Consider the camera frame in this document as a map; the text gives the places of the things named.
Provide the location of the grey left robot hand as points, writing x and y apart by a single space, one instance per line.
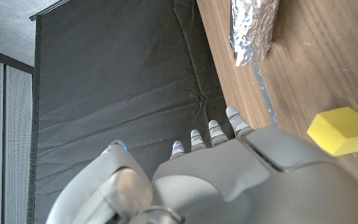
244 186

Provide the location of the aluminum foil wrap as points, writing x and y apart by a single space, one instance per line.
253 28

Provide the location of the grey tape strip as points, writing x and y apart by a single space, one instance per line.
266 96

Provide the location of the yellow foam cube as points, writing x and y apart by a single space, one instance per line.
340 130

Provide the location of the black fabric backdrop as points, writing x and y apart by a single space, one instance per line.
120 77

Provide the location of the backdrop stand pole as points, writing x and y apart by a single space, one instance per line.
47 11

